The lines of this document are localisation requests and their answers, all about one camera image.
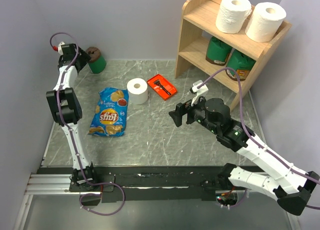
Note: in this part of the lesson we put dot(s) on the white paper roll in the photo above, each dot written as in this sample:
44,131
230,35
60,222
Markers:
265,21
231,15
137,91

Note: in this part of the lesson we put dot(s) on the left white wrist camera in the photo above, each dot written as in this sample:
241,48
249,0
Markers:
58,48

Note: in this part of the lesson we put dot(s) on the wooden two-tier shelf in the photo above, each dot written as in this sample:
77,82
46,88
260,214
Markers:
199,16

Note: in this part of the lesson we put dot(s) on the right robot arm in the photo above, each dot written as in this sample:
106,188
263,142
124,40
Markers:
288,185

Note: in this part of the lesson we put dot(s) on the blue chips bag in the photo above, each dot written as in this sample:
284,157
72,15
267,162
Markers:
110,118

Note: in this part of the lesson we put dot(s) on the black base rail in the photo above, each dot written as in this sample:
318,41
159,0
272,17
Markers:
146,183

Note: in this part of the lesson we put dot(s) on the black razor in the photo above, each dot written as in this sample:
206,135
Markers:
158,83

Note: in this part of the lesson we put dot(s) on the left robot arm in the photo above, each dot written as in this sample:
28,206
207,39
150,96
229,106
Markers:
66,111

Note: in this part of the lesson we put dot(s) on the white paper roll front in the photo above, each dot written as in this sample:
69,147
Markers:
231,15

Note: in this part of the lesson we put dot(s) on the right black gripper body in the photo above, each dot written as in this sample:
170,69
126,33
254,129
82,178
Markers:
200,115

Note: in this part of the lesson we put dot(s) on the aluminium frame rail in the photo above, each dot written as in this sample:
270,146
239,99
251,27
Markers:
48,184

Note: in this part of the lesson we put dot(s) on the orange razor box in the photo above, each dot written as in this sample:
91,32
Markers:
168,85

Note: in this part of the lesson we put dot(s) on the green roll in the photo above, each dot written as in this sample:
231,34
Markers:
241,63
217,52
97,62

